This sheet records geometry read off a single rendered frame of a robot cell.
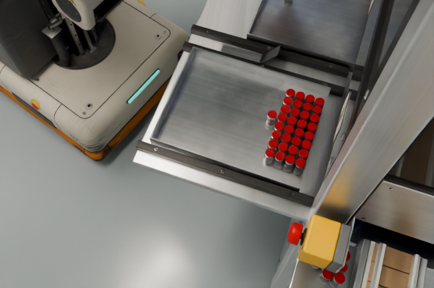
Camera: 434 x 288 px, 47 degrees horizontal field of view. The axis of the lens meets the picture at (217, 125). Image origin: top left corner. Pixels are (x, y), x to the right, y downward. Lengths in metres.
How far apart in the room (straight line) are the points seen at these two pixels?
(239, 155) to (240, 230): 0.89
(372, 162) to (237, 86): 0.54
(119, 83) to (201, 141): 0.87
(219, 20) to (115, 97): 0.73
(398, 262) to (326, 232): 0.19
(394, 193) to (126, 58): 1.39
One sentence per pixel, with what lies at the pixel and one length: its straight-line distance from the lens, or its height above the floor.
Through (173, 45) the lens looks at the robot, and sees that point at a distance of 2.02.
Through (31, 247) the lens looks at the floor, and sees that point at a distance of 2.07.
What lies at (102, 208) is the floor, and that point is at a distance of 2.04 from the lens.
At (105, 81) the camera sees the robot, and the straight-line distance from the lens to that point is 1.95.
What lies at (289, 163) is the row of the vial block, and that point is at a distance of 1.06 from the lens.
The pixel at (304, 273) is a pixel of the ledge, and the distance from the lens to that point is 1.04.
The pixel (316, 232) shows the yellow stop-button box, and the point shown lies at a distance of 0.91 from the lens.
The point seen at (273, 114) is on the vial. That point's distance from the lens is 1.10.
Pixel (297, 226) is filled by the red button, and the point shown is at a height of 1.01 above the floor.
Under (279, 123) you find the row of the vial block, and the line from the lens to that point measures 1.09.
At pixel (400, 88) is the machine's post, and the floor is 1.44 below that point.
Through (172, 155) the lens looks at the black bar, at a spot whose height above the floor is 0.90.
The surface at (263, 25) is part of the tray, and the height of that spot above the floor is 0.88.
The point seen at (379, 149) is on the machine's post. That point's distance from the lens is 0.69.
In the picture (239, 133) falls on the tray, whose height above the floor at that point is 0.88.
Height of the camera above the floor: 1.89
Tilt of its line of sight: 63 degrees down
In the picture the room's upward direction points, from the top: 1 degrees counter-clockwise
